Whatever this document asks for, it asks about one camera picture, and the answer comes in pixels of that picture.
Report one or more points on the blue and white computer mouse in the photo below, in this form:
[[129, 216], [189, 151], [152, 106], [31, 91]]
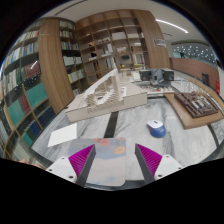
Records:
[[156, 128]]

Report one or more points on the tall wooden bookshelf left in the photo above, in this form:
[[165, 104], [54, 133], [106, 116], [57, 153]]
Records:
[[34, 85]]

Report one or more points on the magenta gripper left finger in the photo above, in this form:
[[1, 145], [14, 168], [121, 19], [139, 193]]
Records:
[[76, 167]]

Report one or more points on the dark brown architectural model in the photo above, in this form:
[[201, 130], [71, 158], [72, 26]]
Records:
[[197, 105]]

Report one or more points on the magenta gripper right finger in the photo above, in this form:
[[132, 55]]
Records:
[[153, 165]]

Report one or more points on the wooden display shelf unit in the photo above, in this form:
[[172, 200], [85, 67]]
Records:
[[126, 39]]

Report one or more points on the black computer monitor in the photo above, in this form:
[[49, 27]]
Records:
[[168, 75], [145, 75]]

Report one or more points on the wooden model base board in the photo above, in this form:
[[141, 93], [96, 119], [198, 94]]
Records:
[[187, 114]]

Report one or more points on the white paper sheet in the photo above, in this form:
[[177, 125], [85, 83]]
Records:
[[63, 135]]

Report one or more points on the pastel floral mouse pad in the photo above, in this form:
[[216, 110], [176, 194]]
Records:
[[108, 167]]

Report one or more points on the white architectural building model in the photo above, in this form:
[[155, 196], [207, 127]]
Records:
[[113, 92]]

